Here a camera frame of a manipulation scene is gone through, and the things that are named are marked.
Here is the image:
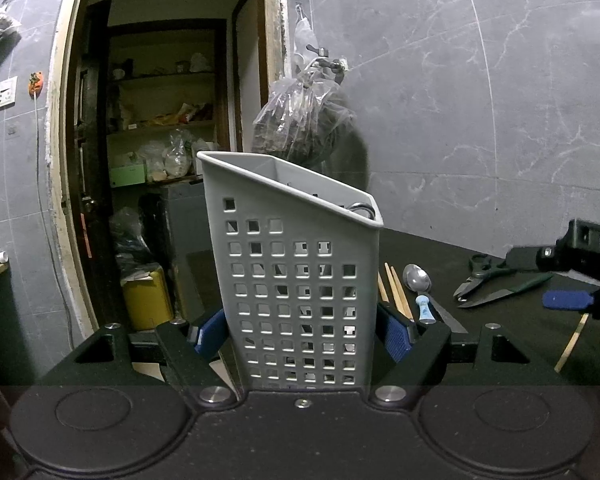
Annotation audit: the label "green box on shelf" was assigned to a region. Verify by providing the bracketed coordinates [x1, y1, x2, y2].
[109, 164, 146, 188]

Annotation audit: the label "white perforated utensil basket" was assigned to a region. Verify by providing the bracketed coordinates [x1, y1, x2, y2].
[197, 151, 384, 390]

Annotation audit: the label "green handled knife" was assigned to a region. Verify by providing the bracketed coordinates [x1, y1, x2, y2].
[460, 273, 554, 309]

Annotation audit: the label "light blue handled utensil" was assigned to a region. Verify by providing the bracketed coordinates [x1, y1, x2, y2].
[415, 295, 437, 325]

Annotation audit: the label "orange wall hook ornament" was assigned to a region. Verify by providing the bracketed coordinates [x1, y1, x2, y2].
[28, 72, 44, 100]

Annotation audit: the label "metal spoon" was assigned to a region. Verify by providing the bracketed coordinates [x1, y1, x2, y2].
[402, 263, 470, 335]

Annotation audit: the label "wall tap fixture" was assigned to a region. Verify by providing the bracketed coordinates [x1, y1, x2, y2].
[306, 44, 349, 84]

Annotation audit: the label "hanging plastic bag dark contents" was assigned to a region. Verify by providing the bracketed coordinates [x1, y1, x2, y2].
[251, 65, 355, 168]

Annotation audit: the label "long wooden chopstick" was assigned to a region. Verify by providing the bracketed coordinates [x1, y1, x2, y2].
[554, 313, 590, 374]

